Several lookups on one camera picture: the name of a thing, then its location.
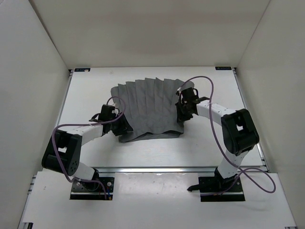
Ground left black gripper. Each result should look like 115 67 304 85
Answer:
109 112 133 136

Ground grey pleated skirt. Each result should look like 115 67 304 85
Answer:
111 78 184 143

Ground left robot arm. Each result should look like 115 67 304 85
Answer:
41 104 133 190

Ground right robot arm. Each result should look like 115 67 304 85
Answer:
175 87 259 191

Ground right blue corner label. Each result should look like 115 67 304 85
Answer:
215 66 232 71

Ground blue corner label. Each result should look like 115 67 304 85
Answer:
74 68 91 72
215 66 232 71

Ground left blue corner label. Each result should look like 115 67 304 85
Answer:
74 68 91 72

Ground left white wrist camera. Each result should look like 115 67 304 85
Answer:
112 103 120 115

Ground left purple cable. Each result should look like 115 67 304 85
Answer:
51 96 126 200

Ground purple cable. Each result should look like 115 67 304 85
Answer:
178 75 277 198
51 96 126 200

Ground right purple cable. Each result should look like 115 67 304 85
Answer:
178 75 277 198

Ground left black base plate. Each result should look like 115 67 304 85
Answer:
70 175 115 201

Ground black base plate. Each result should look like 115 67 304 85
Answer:
187 170 245 202
70 175 115 201

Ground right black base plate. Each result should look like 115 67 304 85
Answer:
187 170 245 202

